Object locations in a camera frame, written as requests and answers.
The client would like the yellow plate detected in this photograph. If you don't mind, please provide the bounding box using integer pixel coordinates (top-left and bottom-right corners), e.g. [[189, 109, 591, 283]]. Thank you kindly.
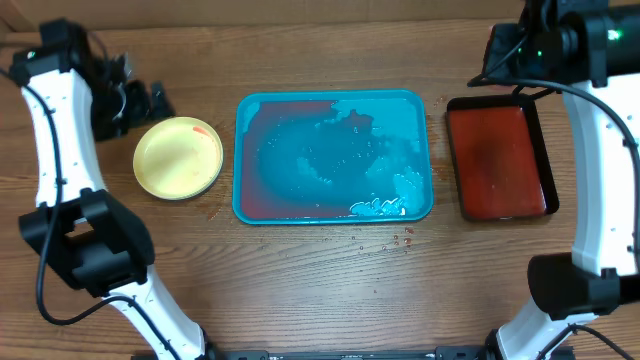
[[133, 117, 224, 201]]

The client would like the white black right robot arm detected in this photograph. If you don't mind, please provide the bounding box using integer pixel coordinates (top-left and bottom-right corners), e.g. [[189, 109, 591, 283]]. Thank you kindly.
[[472, 1, 639, 359]]

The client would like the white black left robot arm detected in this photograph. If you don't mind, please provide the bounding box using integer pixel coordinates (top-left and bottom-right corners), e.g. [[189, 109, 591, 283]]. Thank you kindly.
[[5, 19, 218, 359]]

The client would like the black tray with red water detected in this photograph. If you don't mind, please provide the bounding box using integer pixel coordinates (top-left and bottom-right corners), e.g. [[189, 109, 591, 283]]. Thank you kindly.
[[446, 95, 559, 222]]

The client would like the teal serving tray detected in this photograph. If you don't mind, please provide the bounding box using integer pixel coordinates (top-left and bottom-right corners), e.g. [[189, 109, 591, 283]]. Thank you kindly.
[[232, 89, 435, 225]]

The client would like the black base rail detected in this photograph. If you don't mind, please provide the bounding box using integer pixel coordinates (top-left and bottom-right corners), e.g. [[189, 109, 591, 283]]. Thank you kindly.
[[216, 346, 482, 360]]

